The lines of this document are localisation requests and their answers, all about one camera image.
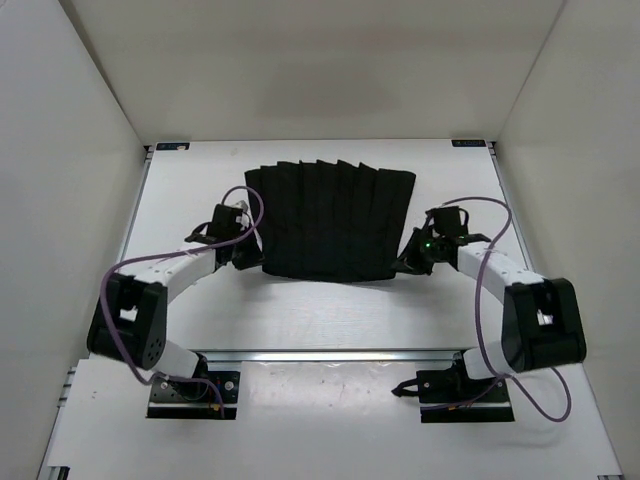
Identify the black pleated skirt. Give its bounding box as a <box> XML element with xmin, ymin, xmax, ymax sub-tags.
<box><xmin>244</xmin><ymin>160</ymin><xmax>416</xmax><ymax>283</ymax></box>

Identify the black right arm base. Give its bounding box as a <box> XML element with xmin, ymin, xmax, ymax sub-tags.
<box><xmin>391</xmin><ymin>353</ymin><xmax>515</xmax><ymax>424</ymax></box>

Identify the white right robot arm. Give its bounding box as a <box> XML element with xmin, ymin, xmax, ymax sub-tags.
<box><xmin>394</xmin><ymin>206</ymin><xmax>587</xmax><ymax>401</ymax></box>

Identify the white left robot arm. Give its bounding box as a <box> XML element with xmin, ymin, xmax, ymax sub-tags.
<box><xmin>87</xmin><ymin>201</ymin><xmax>263</xmax><ymax>398</ymax></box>

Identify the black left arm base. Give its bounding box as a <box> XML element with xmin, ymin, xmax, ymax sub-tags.
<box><xmin>146</xmin><ymin>362</ymin><xmax>241</xmax><ymax>421</ymax></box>

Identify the blue right corner label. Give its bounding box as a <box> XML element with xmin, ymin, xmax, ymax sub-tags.
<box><xmin>451</xmin><ymin>139</ymin><xmax>486</xmax><ymax>148</ymax></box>

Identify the blue corner label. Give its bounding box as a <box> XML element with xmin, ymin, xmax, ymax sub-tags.
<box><xmin>155</xmin><ymin>142</ymin><xmax>190</xmax><ymax>151</ymax></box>
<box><xmin>451</xmin><ymin>139</ymin><xmax>486</xmax><ymax>148</ymax></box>

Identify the blue left corner label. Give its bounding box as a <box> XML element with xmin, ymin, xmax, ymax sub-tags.
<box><xmin>155</xmin><ymin>142</ymin><xmax>190</xmax><ymax>151</ymax></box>

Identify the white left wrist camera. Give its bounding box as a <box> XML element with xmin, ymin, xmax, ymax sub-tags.
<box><xmin>233</xmin><ymin>200</ymin><xmax>253</xmax><ymax>228</ymax></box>

